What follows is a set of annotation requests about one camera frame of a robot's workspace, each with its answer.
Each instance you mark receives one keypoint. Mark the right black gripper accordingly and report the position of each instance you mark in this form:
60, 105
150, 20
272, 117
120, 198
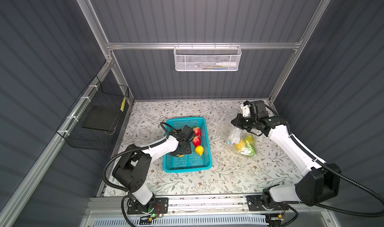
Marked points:
237, 122

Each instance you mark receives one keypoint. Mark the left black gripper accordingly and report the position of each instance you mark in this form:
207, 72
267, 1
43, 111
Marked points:
188, 149

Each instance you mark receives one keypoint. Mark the green pear toy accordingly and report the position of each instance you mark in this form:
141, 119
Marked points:
250, 140

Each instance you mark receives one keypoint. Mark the clear zip top bag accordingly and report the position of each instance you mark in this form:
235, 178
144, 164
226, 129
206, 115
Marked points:
230, 134

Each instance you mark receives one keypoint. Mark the green apple toy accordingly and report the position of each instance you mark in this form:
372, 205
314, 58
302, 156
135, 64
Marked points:
248, 150

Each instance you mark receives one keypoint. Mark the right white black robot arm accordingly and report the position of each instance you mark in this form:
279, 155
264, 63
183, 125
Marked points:
319, 182

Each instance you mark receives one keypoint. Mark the red strawberry toy lower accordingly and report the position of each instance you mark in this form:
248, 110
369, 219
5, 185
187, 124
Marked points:
197, 141

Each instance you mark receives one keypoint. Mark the red strawberry toy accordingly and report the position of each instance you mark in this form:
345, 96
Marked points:
197, 141
198, 131

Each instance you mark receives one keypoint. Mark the red strawberry toy upper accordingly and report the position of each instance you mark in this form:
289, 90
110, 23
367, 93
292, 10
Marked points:
198, 131

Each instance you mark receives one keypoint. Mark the yellow lemon toy right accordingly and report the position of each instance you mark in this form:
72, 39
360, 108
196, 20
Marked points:
199, 150

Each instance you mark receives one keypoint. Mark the teal plastic basket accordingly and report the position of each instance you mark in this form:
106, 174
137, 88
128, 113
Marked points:
188, 160

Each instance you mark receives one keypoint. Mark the yellow black marker pen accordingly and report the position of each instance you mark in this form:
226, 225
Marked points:
123, 104

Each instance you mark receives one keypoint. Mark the black foam pad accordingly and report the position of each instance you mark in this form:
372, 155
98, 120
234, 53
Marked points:
100, 118

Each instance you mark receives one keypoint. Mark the white perforated vent strip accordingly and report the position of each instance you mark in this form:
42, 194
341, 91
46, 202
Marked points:
200, 221

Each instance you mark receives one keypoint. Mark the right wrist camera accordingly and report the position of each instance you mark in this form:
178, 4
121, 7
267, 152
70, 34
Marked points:
254, 109

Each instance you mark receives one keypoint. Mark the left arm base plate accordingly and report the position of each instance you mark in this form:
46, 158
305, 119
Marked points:
154, 206

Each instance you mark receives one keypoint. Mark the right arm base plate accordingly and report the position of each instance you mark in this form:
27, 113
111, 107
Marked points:
256, 203

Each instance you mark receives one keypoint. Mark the white wire mesh basket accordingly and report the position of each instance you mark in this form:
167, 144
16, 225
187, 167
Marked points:
207, 58

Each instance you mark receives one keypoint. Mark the black wire basket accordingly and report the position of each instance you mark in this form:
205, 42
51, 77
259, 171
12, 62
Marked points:
104, 94

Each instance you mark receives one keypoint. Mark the aluminium mounting rail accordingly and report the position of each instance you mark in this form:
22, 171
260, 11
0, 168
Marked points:
211, 203

